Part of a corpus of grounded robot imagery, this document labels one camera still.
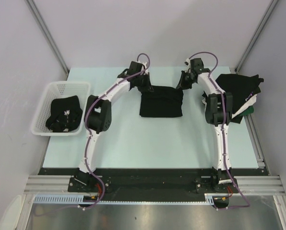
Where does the white plastic laundry basket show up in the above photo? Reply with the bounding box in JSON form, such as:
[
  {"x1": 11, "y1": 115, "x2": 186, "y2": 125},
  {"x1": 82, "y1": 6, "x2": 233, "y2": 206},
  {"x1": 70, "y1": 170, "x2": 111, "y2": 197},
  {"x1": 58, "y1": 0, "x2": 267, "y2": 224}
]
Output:
[{"x1": 31, "y1": 81, "x2": 91, "y2": 137}]

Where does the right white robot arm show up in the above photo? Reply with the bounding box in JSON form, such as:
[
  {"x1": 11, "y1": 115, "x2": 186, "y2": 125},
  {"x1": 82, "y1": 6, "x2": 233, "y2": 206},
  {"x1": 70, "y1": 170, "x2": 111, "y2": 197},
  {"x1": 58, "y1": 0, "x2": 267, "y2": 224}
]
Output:
[{"x1": 176, "y1": 58, "x2": 233, "y2": 192}]

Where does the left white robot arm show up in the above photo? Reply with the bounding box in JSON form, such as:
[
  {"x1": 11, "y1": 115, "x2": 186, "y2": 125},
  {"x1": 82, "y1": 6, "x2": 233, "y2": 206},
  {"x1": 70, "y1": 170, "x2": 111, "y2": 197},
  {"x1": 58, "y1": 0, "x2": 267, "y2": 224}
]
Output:
[{"x1": 74, "y1": 60, "x2": 152, "y2": 192}]

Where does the white folded t-shirt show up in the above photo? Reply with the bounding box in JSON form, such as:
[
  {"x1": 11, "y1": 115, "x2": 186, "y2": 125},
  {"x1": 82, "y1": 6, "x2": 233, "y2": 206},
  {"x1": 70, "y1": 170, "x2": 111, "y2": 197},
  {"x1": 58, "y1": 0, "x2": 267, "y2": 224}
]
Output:
[{"x1": 202, "y1": 92, "x2": 257, "y2": 123}]

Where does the green folded t-shirt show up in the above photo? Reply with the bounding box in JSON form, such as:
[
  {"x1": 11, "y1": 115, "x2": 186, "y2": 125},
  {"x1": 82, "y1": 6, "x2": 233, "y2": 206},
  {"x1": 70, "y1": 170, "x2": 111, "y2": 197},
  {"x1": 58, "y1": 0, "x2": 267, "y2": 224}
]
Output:
[{"x1": 231, "y1": 106, "x2": 254, "y2": 124}]

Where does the black printed t-shirt in basket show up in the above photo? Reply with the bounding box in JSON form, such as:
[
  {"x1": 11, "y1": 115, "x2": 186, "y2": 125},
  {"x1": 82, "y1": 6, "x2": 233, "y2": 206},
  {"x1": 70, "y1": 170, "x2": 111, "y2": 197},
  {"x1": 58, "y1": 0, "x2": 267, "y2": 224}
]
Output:
[{"x1": 46, "y1": 95, "x2": 83, "y2": 133}]

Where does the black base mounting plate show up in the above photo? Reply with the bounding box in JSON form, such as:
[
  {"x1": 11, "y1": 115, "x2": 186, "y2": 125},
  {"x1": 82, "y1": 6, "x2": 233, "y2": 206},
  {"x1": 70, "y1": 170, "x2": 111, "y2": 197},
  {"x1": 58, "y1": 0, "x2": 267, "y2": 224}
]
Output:
[{"x1": 38, "y1": 167, "x2": 268, "y2": 208}]

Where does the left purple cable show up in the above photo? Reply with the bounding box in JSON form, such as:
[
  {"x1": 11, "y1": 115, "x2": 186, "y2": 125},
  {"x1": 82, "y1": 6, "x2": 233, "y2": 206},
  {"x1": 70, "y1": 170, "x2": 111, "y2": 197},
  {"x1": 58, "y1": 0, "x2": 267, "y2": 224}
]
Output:
[{"x1": 34, "y1": 53, "x2": 151, "y2": 218}]

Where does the purple cable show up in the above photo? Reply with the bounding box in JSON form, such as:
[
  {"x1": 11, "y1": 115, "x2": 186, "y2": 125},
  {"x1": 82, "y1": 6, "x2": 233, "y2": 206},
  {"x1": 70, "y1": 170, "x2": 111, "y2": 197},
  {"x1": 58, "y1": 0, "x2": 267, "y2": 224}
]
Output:
[
  {"x1": 34, "y1": 53, "x2": 151, "y2": 218},
  {"x1": 188, "y1": 52, "x2": 251, "y2": 209}
]

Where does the right aluminium frame post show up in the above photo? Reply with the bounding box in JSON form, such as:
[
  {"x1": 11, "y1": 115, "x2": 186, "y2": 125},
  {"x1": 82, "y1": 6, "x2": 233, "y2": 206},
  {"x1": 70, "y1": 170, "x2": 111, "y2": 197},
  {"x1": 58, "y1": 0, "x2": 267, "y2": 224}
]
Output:
[{"x1": 234, "y1": 0, "x2": 280, "y2": 73}]

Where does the aluminium frame post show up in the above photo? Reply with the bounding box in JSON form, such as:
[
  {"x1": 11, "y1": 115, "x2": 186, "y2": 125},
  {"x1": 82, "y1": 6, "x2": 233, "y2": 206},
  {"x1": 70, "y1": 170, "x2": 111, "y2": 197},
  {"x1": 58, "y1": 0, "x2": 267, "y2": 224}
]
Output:
[
  {"x1": 24, "y1": 0, "x2": 70, "y2": 76},
  {"x1": 234, "y1": 0, "x2": 280, "y2": 73}
]

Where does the left aluminium frame post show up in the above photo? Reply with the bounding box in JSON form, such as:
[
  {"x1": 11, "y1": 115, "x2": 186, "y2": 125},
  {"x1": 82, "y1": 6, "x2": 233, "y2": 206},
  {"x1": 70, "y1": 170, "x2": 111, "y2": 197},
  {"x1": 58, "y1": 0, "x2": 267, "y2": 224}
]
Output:
[{"x1": 24, "y1": 0, "x2": 70, "y2": 76}]

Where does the white slotted cable duct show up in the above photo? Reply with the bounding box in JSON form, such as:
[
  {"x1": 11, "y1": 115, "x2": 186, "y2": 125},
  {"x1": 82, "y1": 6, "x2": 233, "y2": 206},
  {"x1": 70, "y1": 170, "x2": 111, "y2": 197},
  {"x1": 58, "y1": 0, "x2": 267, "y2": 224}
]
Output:
[{"x1": 34, "y1": 193, "x2": 215, "y2": 206}]

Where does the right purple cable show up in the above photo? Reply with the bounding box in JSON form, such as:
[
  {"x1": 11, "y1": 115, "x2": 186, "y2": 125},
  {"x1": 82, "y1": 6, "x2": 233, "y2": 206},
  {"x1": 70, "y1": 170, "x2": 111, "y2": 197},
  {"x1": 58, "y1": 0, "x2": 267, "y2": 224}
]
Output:
[{"x1": 188, "y1": 52, "x2": 251, "y2": 209}]

